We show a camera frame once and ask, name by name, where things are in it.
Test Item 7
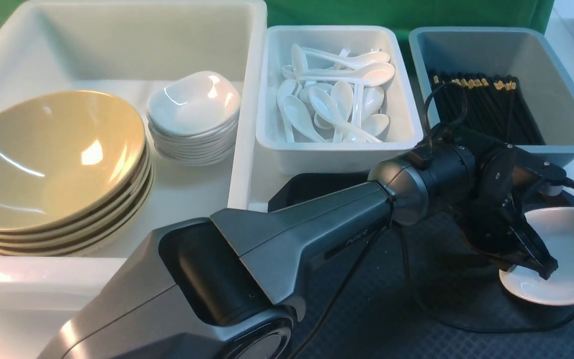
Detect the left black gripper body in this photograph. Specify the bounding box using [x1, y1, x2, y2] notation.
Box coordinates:
[459, 147, 567, 260]

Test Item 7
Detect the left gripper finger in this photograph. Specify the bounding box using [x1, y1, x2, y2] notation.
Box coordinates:
[512, 219, 559, 280]

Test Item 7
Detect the white sauce dish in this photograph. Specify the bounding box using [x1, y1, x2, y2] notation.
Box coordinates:
[499, 207, 574, 306]

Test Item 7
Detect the white soup spoon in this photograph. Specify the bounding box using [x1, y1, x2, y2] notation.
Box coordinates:
[309, 87, 381, 143]

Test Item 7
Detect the yellow noodle bowl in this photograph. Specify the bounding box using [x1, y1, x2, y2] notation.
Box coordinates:
[0, 90, 145, 232]

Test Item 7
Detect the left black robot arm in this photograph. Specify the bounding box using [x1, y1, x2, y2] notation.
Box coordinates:
[39, 127, 567, 359]

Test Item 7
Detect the stacked yellow bowl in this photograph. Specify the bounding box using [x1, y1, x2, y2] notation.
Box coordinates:
[0, 146, 152, 241]
[0, 166, 155, 257]
[0, 164, 153, 249]
[0, 168, 156, 257]

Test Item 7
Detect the bottom stacked yellow bowl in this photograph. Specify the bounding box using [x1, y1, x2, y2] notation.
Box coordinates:
[0, 168, 156, 257]

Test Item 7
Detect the top stacked yellow bowl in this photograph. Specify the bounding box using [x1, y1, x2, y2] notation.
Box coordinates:
[0, 146, 152, 241]

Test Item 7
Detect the black serving tray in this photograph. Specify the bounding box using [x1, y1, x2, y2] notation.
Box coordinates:
[267, 173, 574, 359]

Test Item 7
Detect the bundle of black chopsticks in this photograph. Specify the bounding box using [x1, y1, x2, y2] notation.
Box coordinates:
[428, 69, 545, 146]

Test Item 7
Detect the blue-grey chopstick bin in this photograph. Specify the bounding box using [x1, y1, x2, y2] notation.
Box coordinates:
[409, 26, 574, 167]

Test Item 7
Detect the white spoon right lower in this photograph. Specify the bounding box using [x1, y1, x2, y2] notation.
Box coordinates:
[361, 114, 390, 139]

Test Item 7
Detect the white spoon long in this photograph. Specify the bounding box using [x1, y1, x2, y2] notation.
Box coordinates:
[302, 47, 391, 69]
[294, 63, 396, 87]

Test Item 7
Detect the white spoon centre upright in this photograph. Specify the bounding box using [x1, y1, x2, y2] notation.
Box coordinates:
[330, 80, 354, 122]

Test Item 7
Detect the white spoon bin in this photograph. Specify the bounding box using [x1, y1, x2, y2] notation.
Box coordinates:
[254, 25, 423, 177]

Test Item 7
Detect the white spoon top long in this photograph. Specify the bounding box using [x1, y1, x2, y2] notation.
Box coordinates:
[302, 47, 391, 69]

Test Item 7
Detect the white spoon left front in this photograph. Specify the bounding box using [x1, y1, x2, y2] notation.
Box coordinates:
[283, 95, 327, 143]

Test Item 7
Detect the stack of white dishes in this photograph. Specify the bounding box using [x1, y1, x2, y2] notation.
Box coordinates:
[147, 115, 239, 167]

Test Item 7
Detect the top stacked white dish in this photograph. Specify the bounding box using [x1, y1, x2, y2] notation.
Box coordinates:
[146, 71, 242, 137]

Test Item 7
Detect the large white plastic tub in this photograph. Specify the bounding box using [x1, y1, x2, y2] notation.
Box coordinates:
[0, 0, 269, 312]

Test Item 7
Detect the black camera cable left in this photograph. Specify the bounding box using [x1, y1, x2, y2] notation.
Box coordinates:
[287, 82, 574, 359]

